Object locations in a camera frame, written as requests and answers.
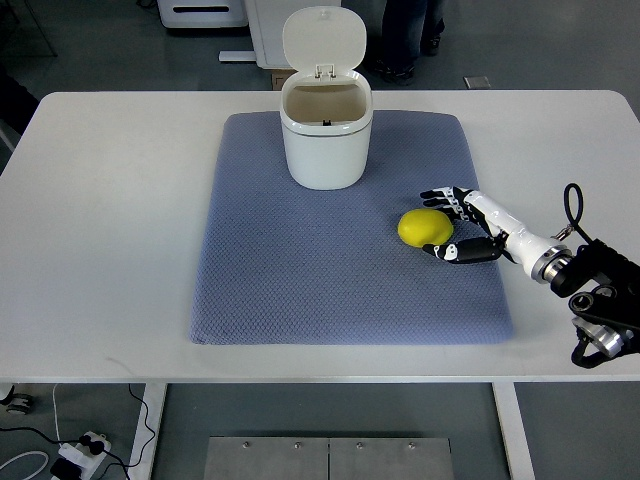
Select white trash bin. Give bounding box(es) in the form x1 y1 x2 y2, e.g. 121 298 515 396
280 6 373 190

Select white cabinet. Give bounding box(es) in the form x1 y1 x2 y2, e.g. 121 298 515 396
218 0 296 70

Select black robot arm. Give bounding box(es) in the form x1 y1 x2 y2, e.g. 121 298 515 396
545 183 639 369

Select black cable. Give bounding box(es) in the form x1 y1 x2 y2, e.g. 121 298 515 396
0 383 157 480

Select white table leg right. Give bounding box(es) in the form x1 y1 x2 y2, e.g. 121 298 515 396
492 381 535 480

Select white table leg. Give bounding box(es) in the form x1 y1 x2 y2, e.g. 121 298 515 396
492 381 535 480
128 383 168 480

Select person legs dark trousers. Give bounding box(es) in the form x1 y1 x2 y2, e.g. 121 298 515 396
370 0 446 86

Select metal floor plate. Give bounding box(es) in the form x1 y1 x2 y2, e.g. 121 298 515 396
204 437 454 479

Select white machine base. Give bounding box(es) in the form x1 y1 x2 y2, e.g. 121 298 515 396
157 0 248 29

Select blue quilted mat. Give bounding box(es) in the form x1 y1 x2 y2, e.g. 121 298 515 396
190 110 513 345

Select white cable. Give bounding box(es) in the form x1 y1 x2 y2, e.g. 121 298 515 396
0 383 64 480

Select white power strip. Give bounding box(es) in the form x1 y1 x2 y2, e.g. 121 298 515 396
58 431 111 479

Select white table leg left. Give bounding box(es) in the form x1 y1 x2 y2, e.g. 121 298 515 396
128 383 168 480

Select cardboard box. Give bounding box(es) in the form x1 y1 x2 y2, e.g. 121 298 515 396
270 69 296 91

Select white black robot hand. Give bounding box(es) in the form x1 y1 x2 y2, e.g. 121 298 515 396
420 186 573 283

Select yellow lemon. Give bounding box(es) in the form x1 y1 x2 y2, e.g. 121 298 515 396
397 208 454 248

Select grey floor socket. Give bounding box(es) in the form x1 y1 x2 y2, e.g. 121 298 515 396
463 76 491 90

